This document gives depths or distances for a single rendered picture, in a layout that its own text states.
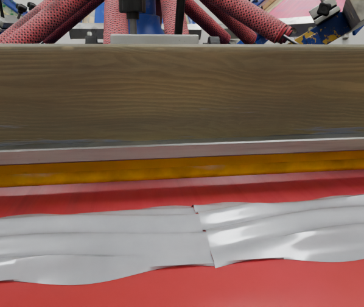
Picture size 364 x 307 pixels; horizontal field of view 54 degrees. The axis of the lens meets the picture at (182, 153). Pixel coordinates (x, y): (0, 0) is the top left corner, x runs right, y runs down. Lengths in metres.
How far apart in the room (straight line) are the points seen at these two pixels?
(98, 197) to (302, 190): 0.15
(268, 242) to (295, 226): 0.03
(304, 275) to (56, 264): 0.12
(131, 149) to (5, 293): 0.11
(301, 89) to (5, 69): 0.20
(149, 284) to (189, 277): 0.02
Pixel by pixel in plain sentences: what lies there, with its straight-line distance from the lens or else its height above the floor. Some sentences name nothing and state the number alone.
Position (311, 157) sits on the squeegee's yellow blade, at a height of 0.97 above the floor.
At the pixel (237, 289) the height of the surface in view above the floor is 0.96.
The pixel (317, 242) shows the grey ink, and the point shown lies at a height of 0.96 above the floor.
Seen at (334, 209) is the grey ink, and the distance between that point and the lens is 0.24.
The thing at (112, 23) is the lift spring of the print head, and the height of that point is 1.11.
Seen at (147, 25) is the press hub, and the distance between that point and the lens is 1.05.
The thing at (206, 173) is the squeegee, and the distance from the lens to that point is 0.27.
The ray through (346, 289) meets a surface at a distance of 0.18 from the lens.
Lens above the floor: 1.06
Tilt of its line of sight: 16 degrees down
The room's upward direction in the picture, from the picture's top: straight up
